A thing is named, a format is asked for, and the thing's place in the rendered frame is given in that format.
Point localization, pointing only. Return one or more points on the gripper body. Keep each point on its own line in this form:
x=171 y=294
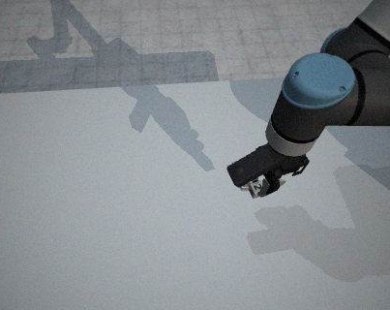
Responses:
x=293 y=164

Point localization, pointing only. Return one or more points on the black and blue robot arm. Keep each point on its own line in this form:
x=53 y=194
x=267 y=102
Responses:
x=346 y=84

